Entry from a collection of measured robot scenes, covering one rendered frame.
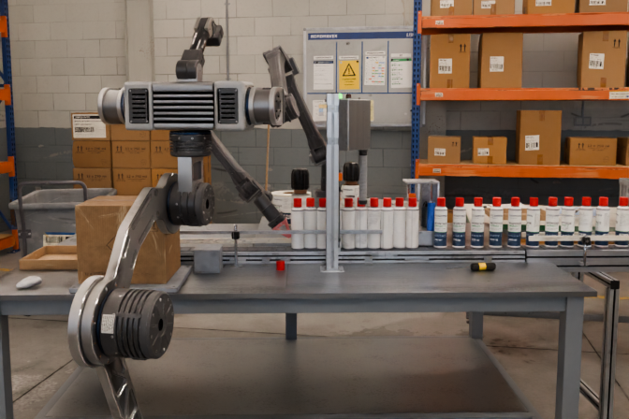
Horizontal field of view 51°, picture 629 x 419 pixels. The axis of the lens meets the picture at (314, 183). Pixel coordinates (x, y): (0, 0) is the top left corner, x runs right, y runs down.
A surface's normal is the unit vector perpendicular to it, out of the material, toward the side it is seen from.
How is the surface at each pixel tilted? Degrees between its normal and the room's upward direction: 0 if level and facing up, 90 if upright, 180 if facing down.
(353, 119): 90
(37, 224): 94
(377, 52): 90
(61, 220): 94
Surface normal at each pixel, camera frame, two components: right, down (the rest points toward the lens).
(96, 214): 0.00, 0.11
